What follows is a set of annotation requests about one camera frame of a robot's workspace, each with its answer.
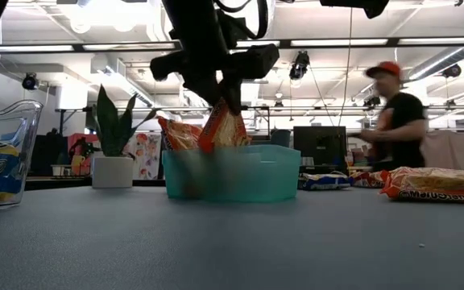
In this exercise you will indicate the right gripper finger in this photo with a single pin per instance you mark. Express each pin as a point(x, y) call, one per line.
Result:
point(371, 6)

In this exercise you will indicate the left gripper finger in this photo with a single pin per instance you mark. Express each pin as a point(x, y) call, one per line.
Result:
point(205, 88)
point(232, 94)

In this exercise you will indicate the orange chicken ramen pack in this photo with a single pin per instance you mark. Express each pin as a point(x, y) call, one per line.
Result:
point(437, 185)
point(179, 137)
point(224, 133)

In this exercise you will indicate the red beef ramen pack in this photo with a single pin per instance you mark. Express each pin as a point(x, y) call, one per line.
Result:
point(367, 179)

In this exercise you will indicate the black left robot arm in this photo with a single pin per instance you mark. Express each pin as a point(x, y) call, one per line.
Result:
point(193, 24)

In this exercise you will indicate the ceiling light bar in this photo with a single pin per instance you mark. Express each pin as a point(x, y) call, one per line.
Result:
point(336, 42)

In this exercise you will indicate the large grey-blue plastic bin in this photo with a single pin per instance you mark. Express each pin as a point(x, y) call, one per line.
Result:
point(281, 137)

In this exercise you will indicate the floral patterned cloth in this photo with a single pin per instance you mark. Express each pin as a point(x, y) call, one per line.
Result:
point(147, 153)

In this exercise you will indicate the small teal plastic bin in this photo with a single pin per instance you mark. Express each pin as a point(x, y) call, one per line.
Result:
point(264, 177)

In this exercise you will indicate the black computer monitor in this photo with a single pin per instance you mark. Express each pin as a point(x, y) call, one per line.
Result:
point(320, 145)

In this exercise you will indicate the person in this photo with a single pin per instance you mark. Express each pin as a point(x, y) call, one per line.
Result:
point(405, 121)

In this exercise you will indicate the snake plant in white pot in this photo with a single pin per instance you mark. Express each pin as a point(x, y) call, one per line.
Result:
point(113, 173)

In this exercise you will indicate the red box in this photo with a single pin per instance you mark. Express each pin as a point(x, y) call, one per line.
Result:
point(79, 140)

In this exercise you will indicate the beige hanging cloth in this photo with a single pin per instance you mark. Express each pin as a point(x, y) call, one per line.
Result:
point(449, 149)

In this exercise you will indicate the grey-blue table mat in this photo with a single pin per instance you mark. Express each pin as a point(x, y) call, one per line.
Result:
point(232, 266)

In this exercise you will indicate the clear plastic bin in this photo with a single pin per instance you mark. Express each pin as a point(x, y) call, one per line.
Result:
point(34, 121)

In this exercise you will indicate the black aluminium table frame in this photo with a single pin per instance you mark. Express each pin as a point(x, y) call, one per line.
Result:
point(63, 183)

